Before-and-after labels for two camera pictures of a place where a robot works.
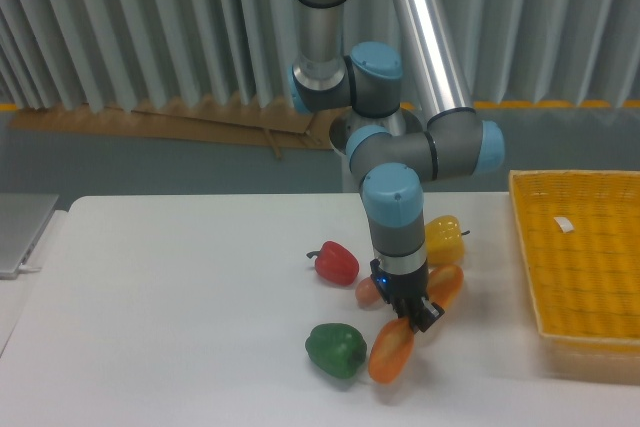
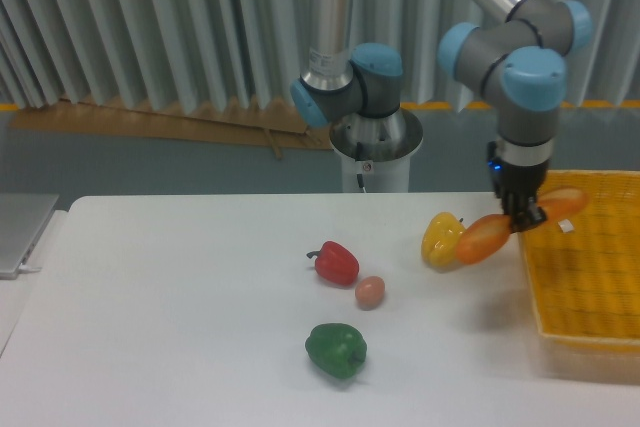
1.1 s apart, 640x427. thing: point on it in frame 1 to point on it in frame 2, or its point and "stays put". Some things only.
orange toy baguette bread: [393, 348] to [483, 237]
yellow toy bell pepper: [444, 241] stays put
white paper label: [565, 224] stays put
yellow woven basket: [581, 237] stays put
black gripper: [398, 288] to [519, 180]
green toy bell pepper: [338, 350] stays put
